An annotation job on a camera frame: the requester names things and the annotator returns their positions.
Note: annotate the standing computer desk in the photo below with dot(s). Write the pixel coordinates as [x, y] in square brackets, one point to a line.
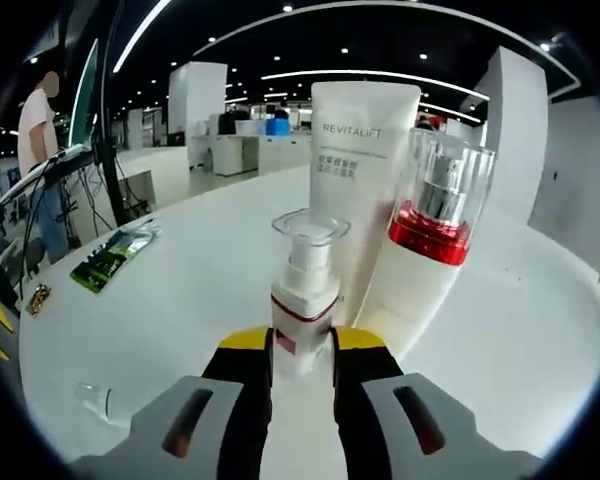
[65, 160]

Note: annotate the small white skincare spray bottle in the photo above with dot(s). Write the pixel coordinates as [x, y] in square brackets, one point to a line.
[97, 400]
[300, 300]

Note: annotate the blue container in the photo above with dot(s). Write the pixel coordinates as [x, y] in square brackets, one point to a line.
[278, 127]

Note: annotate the green skincare sachet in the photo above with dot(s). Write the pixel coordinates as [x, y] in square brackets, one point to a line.
[107, 260]

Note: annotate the white long counter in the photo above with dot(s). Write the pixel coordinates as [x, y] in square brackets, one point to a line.
[240, 152]

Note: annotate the red collared skincare pump bottle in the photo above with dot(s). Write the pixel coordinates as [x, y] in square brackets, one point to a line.
[415, 300]

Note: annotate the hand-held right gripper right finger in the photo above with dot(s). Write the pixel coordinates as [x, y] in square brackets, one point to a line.
[360, 400]

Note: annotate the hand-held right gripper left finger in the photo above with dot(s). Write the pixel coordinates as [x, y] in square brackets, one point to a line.
[245, 400]

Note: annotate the gold foil skincare packet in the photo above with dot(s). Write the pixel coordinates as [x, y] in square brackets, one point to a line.
[37, 300]

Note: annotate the white skincare tube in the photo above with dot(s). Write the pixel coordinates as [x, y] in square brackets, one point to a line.
[350, 175]

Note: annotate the computer monitor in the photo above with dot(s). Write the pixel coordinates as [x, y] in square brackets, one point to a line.
[83, 95]

